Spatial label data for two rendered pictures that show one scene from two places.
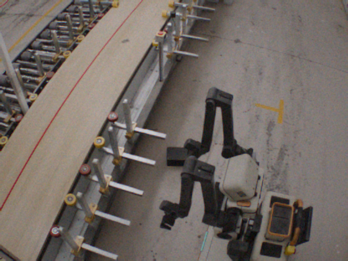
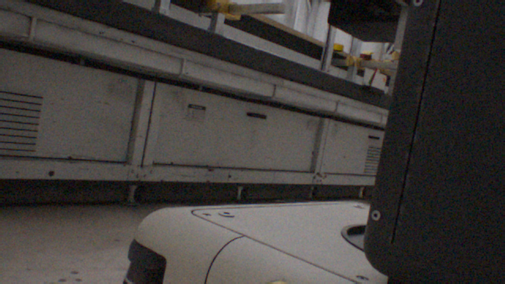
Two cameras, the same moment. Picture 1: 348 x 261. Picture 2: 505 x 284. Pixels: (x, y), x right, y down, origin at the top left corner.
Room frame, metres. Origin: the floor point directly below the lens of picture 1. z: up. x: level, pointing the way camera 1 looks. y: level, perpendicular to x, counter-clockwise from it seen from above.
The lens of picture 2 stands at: (0.11, -0.59, 0.43)
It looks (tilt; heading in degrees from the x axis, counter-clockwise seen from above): 3 degrees down; 25
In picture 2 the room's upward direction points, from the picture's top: 10 degrees clockwise
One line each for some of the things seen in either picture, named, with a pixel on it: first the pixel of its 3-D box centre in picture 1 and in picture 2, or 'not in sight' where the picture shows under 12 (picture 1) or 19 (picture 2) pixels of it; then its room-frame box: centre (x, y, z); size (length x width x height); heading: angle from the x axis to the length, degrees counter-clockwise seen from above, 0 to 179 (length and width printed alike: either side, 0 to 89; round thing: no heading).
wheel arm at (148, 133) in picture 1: (138, 130); (237, 9); (1.60, 0.27, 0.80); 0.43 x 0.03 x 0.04; 74
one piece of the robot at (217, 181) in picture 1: (222, 201); not in sight; (0.91, -0.29, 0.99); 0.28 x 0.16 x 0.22; 164
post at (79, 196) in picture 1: (87, 212); not in sight; (0.85, 0.53, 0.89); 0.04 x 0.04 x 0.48; 74
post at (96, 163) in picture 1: (102, 181); not in sight; (1.09, 0.47, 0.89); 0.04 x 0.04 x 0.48; 74
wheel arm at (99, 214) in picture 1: (99, 214); not in sight; (0.88, 0.48, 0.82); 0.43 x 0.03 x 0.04; 74
